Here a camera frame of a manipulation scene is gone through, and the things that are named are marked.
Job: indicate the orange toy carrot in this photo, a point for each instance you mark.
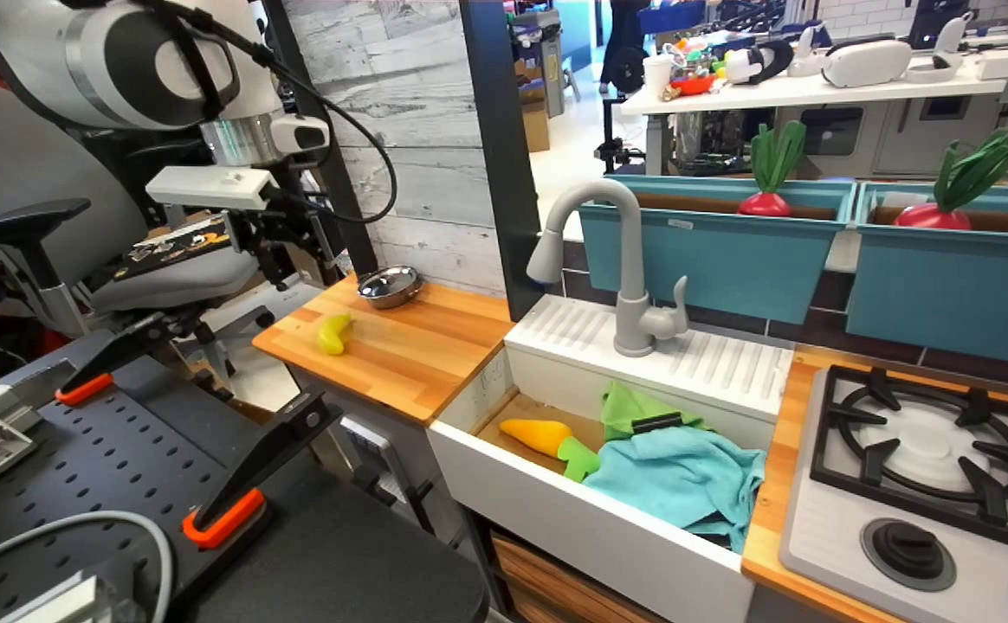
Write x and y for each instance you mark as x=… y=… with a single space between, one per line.
x=537 y=437

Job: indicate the tools on chair seat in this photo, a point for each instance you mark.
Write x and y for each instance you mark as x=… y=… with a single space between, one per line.
x=173 y=244

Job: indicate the black stove knob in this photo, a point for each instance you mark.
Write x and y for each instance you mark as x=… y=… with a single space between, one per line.
x=904 y=551

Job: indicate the grey kitchen faucet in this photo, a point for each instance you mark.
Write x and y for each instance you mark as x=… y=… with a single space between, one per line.
x=628 y=266

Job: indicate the white rounded device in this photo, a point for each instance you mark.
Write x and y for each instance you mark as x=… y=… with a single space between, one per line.
x=866 y=64

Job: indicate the colourful toy pile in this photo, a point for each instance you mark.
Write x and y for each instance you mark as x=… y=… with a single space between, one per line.
x=689 y=72

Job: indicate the black stove grate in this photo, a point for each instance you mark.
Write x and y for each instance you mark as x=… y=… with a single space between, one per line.
x=989 y=490

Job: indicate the teal planter box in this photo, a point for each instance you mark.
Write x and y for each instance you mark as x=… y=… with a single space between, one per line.
x=953 y=289
x=713 y=262

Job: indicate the small metal bowl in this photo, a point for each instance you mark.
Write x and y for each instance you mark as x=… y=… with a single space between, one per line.
x=390 y=279

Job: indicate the teal cloth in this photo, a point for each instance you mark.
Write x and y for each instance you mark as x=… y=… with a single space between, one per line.
x=676 y=481

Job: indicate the white toy sink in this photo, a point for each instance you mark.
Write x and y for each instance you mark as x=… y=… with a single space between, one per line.
x=594 y=522

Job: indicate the wooden counter board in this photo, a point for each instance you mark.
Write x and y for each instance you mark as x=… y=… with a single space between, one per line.
x=408 y=350

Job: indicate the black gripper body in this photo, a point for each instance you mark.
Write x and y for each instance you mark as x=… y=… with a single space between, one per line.
x=289 y=231

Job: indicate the white bracket block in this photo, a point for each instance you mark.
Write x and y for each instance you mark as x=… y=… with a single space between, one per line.
x=55 y=604

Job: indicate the wooden counter around stove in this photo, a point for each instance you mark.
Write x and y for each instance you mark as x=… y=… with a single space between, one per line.
x=774 y=485

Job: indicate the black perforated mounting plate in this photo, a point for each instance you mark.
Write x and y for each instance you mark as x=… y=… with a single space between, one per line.
x=122 y=463

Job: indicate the green cloth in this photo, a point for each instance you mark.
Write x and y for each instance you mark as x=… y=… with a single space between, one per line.
x=628 y=411

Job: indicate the yellow toy banana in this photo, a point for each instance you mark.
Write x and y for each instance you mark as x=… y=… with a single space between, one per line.
x=335 y=334

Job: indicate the grey office chair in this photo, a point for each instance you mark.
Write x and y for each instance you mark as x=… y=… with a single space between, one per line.
x=19 y=184

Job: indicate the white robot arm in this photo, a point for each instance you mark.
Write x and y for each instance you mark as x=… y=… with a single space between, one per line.
x=107 y=64

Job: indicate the black vertical post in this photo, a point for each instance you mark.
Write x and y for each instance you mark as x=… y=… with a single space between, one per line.
x=502 y=149

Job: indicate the small silver pot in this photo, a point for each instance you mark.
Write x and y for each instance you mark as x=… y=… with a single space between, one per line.
x=392 y=299

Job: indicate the black diagonal frame bar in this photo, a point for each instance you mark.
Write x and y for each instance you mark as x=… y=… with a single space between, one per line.
x=356 y=250

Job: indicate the grey toy stove top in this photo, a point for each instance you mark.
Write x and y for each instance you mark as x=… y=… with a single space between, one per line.
x=837 y=543

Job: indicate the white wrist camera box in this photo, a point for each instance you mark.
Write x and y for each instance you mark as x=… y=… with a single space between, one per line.
x=211 y=187

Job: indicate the white background table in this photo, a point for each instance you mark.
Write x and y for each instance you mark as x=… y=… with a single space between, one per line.
x=801 y=93

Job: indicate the red toy radish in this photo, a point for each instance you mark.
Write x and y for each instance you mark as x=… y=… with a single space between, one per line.
x=770 y=176
x=958 y=184

